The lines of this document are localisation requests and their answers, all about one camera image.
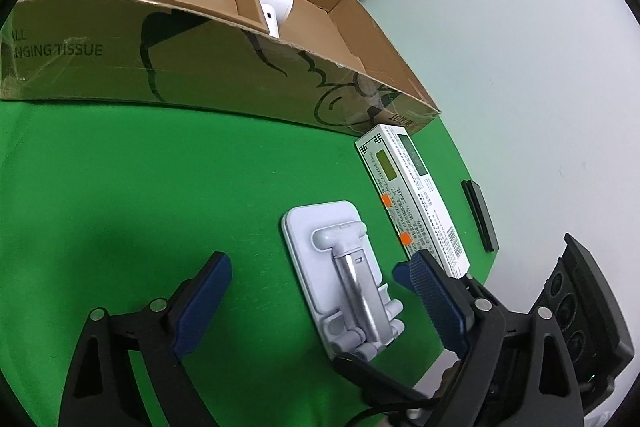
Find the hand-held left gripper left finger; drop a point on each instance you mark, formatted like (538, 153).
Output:
(205, 297)

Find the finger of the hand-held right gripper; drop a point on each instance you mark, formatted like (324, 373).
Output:
(380, 382)

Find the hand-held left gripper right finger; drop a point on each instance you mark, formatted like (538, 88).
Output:
(432, 302)

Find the white green medicine box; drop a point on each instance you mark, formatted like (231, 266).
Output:
(400, 187)

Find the white folding phone stand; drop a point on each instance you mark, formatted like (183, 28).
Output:
(320, 232)

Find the large cardboard box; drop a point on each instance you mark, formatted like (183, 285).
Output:
(100, 72)

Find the white hair dryer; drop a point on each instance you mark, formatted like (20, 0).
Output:
(272, 4)

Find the flat black device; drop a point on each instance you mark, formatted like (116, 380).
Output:
(480, 217)

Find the green tablecloth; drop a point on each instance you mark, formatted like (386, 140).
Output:
(125, 187)

